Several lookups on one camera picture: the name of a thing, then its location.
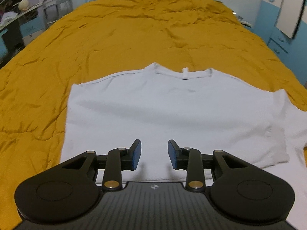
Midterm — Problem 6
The white t-shirt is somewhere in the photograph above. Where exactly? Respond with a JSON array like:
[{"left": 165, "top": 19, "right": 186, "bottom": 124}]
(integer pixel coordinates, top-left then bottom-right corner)
[{"left": 60, "top": 63, "right": 306, "bottom": 229}]

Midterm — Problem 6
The mustard yellow bed cover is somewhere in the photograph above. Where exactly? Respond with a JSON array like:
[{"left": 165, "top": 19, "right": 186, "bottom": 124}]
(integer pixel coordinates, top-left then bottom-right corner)
[{"left": 1, "top": 0, "right": 306, "bottom": 229}]

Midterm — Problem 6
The blue and white wardrobe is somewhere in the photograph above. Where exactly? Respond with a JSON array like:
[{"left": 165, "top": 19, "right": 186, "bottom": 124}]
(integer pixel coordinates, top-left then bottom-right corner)
[{"left": 253, "top": 0, "right": 306, "bottom": 85}]

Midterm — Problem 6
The desk shelf unit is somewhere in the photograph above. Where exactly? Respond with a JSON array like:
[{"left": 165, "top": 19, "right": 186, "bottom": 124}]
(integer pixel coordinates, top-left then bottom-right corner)
[{"left": 1, "top": 0, "right": 45, "bottom": 66}]

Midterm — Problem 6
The grey chair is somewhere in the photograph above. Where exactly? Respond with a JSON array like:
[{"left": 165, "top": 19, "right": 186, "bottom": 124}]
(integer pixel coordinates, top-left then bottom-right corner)
[{"left": 42, "top": 0, "right": 73, "bottom": 29}]

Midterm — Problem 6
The cream round ball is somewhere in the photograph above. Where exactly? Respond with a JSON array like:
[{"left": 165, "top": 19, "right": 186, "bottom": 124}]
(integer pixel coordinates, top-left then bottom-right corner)
[{"left": 18, "top": 0, "right": 29, "bottom": 11}]

